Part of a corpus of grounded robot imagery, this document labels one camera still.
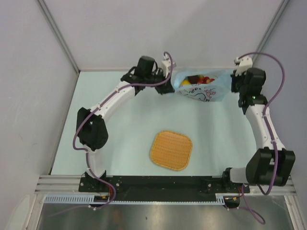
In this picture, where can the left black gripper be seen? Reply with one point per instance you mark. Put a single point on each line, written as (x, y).
(165, 87)

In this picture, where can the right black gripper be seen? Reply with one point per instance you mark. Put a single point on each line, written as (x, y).
(233, 78)

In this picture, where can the blue plastic bag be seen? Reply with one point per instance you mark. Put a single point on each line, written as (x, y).
(213, 92)

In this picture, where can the woven bamboo tray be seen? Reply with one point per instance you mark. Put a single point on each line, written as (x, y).
(171, 150)

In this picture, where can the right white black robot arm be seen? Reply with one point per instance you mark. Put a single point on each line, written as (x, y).
(272, 162)

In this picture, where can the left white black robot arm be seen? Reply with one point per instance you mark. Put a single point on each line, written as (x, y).
(91, 132)

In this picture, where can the yellow fake lemon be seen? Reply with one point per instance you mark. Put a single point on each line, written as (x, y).
(185, 82)

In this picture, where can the fake strawberries cluster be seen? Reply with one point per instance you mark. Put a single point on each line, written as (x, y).
(205, 79)

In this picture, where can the dark brown fake fruit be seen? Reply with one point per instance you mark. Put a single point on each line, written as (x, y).
(193, 79)

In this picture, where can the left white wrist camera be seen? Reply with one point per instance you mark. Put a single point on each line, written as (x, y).
(167, 67)

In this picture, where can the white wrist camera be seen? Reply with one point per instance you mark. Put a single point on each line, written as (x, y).
(167, 67)
(242, 65)

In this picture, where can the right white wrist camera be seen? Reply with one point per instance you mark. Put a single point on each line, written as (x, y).
(242, 65)

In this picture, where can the right slotted cable duct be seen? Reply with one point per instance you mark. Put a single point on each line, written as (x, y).
(230, 199)

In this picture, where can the slotted cable duct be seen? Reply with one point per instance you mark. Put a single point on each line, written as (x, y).
(76, 199)
(230, 199)

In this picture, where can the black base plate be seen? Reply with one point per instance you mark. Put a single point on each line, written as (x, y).
(170, 188)

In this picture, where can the left slotted cable duct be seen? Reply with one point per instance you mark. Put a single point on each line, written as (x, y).
(76, 199)

